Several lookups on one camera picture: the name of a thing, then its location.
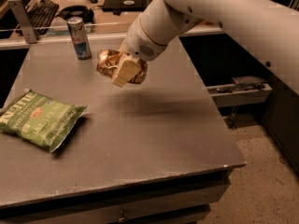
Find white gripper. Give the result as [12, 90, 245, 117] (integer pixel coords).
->
[112, 15, 173, 87]

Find crushed orange soda can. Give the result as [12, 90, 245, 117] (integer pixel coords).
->
[96, 49, 148, 84]

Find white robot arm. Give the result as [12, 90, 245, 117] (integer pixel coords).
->
[112, 0, 299, 93]

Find redbull can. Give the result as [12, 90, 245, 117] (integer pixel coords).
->
[67, 17, 92, 60]

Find black laptop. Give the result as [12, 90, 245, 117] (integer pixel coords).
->
[102, 0, 148, 12]

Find black headphones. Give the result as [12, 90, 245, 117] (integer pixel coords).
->
[57, 5, 94, 23]

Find black keyboard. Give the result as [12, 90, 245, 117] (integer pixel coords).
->
[24, 0, 59, 35]

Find green jalapeno chips bag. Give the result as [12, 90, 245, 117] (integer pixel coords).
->
[0, 90, 86, 153]

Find open metal side drawer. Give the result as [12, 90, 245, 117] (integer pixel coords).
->
[207, 76, 272, 107]

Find left metal bracket post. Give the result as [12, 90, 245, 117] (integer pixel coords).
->
[8, 0, 38, 44]

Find grey drawer with handle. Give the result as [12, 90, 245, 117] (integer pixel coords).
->
[0, 177, 230, 224]

